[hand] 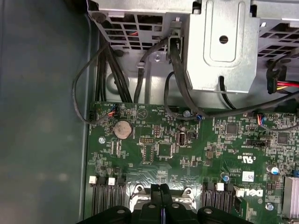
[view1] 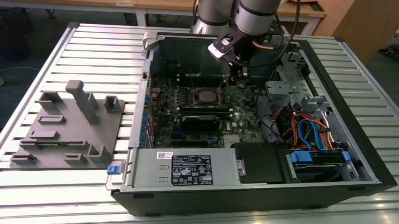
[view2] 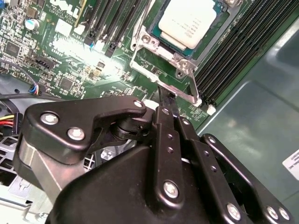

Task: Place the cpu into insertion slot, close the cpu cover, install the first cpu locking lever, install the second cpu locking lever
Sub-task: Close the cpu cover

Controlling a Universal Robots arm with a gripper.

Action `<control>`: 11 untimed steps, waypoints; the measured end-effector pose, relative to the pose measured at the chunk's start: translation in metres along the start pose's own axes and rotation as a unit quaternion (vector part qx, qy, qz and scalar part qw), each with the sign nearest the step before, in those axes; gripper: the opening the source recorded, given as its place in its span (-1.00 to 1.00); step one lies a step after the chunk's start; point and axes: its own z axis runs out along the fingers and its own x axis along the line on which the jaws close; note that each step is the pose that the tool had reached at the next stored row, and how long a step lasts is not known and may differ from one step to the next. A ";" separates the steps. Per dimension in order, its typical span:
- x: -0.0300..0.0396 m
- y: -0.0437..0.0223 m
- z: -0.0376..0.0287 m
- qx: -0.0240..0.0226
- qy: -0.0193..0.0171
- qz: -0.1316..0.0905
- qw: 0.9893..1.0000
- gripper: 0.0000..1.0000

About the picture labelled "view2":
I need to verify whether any silver CPU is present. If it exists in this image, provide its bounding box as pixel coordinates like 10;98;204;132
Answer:
158;0;217;50

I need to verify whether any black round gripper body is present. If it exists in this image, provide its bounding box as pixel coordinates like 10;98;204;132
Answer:
45;146;225;224

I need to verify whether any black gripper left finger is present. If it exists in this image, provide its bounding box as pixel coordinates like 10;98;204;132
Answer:
13;85;186;214

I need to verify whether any metal socket cover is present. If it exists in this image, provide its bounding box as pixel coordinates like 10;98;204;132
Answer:
129;25;203;105

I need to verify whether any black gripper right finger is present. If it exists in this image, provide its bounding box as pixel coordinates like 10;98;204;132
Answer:
171;92;295;224

